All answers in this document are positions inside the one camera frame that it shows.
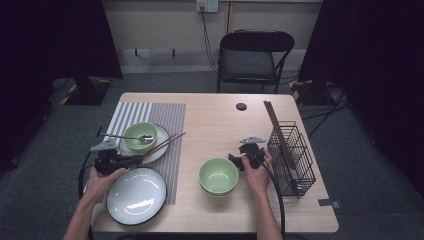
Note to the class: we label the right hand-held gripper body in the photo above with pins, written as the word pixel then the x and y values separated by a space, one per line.
pixel 253 155

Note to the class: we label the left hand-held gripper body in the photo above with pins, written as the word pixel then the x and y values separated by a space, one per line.
pixel 110 161

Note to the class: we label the white plate with dark rim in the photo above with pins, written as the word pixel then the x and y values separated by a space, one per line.
pixel 136 196
pixel 163 153

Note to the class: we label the green bowl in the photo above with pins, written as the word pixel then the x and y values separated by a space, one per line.
pixel 140 128
pixel 218 195
pixel 218 175

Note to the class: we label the person's right hand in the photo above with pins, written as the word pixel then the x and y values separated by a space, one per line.
pixel 260 180

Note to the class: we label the person's left hand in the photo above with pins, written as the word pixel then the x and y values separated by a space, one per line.
pixel 100 186

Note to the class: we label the small black floor marker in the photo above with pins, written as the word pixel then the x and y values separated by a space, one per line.
pixel 99 131

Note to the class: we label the black round table grommet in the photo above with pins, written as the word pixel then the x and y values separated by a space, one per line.
pixel 241 106

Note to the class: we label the grey striped placemat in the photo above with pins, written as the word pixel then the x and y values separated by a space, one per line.
pixel 173 116

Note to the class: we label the black stand base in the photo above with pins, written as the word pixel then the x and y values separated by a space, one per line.
pixel 86 93
pixel 315 96

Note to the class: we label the black folding chair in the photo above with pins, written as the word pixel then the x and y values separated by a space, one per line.
pixel 248 63

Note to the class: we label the black curtain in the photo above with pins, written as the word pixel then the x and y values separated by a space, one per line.
pixel 50 40
pixel 383 66

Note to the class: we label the white wall socket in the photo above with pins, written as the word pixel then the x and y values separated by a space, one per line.
pixel 207 5

